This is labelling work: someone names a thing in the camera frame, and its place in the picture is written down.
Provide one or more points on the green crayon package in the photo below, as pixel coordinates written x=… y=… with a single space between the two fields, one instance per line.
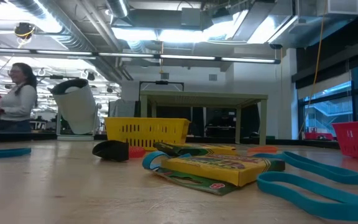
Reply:
x=194 y=183

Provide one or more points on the white work table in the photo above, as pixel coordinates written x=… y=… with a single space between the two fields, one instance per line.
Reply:
x=40 y=124

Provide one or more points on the long ceiling light bar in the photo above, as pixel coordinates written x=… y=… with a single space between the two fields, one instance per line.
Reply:
x=73 y=53

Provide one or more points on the red cart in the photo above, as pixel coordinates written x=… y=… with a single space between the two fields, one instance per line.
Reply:
x=319 y=136

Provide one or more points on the orange rubber band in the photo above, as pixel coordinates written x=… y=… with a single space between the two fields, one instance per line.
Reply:
x=263 y=149

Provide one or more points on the person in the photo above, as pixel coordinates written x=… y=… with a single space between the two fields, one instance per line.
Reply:
x=17 y=102

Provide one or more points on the yellow plastic basket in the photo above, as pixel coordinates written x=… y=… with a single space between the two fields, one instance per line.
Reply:
x=145 y=133

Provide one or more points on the yellow Crayola crayon box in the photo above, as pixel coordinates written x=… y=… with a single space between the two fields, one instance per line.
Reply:
x=197 y=150
x=216 y=169

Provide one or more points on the black dome camera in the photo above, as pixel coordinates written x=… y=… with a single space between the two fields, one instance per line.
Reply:
x=276 y=46

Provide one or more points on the red plastic basket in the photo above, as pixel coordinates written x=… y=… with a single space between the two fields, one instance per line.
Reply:
x=356 y=140

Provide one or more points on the grey cloth cover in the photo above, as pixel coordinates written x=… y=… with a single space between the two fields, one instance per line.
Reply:
x=122 y=109

